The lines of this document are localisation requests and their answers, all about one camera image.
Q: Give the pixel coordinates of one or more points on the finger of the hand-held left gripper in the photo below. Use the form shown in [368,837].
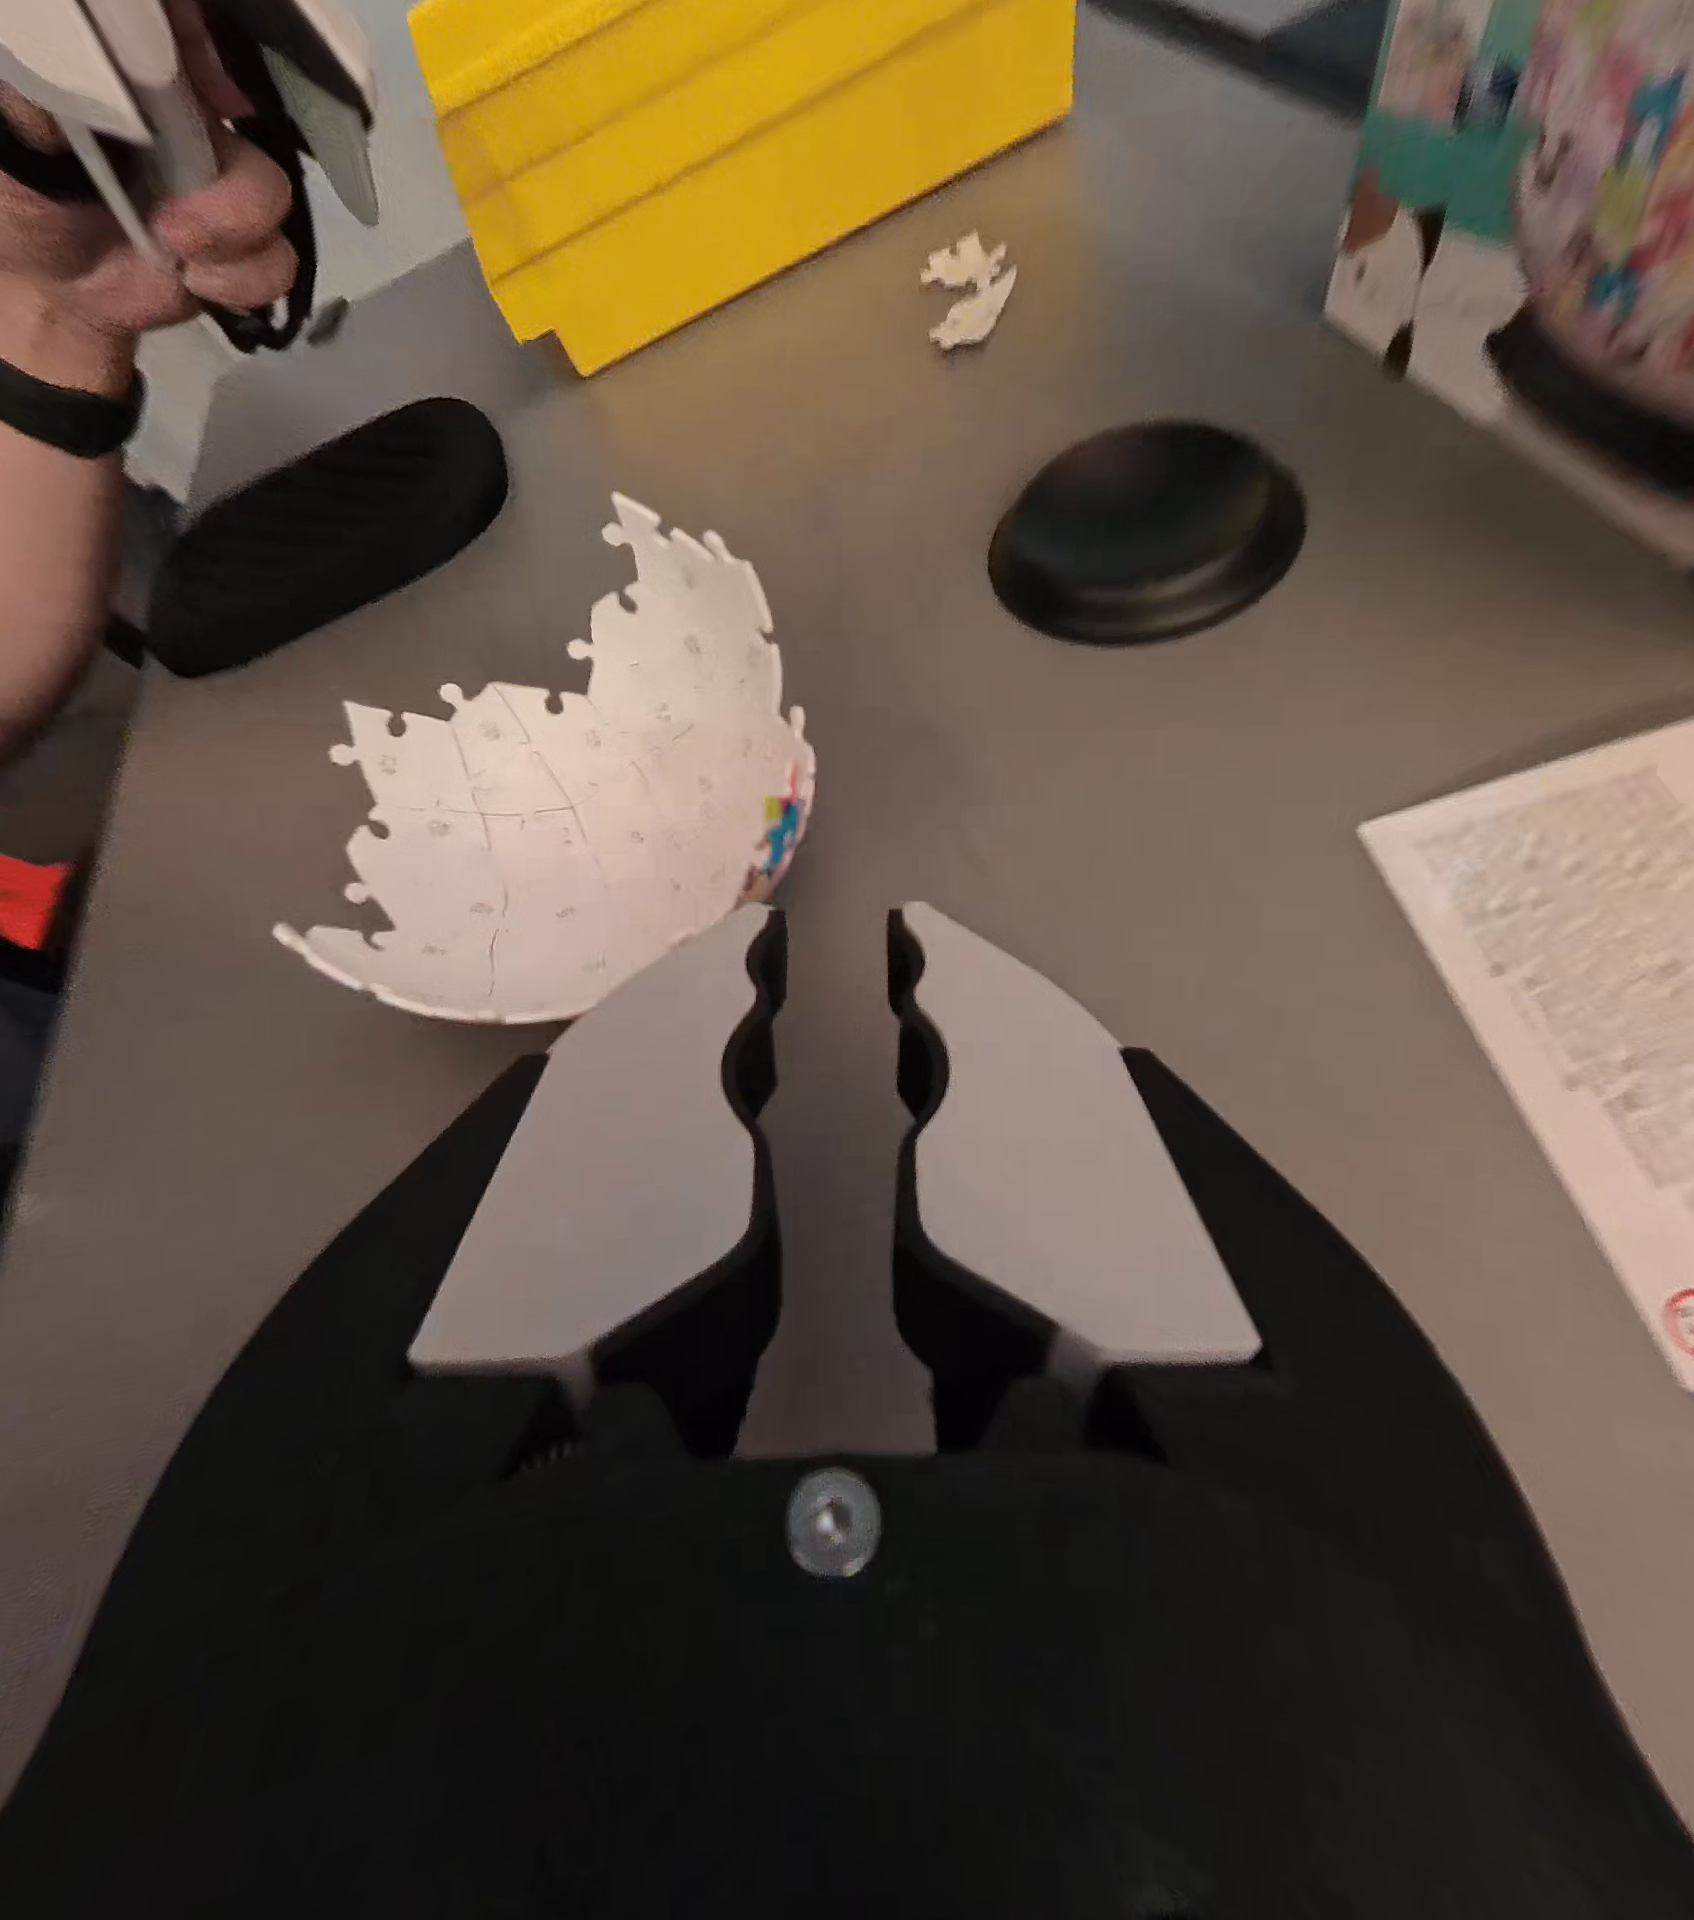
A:
[339,91]
[99,76]

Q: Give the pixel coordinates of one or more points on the yellow storage bin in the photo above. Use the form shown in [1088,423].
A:
[757,151]

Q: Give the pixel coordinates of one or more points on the person's left hand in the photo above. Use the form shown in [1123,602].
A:
[99,256]

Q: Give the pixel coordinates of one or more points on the assembled white puzzle section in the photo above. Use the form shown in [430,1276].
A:
[576,810]

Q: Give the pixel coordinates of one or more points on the black round ball stand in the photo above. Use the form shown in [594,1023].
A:
[1151,541]

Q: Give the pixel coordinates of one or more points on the black chair armrest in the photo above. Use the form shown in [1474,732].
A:
[324,541]

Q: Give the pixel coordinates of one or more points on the black wristband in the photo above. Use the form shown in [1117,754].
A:
[22,391]

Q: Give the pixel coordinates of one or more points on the colourful puzzle box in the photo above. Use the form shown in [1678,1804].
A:
[1565,240]

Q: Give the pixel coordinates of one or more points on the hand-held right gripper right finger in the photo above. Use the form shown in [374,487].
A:
[1072,1201]

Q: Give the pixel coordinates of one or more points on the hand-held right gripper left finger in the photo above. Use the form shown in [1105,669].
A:
[608,1216]

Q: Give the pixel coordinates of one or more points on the white instruction leaflet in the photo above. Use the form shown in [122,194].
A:
[1629,989]

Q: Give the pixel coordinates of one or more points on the scattered loose puzzle pieces group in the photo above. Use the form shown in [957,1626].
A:
[968,293]

